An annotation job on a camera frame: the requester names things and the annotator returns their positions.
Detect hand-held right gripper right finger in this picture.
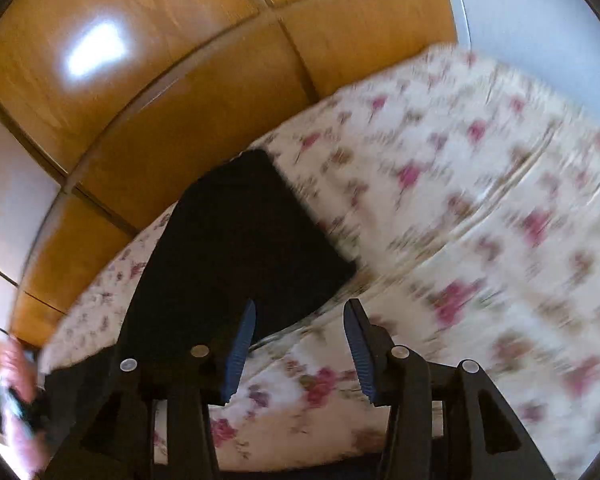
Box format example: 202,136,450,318
343,298,556,480

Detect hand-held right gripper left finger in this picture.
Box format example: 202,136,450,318
42,299,258,480

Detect black pants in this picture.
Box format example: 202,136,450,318
42,148,358,401

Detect person's left forearm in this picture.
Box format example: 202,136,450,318
0,336,53,478

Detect floral bedsheet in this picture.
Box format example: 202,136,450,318
39,44,600,480

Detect wooden wardrobe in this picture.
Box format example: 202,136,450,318
0,0,458,351

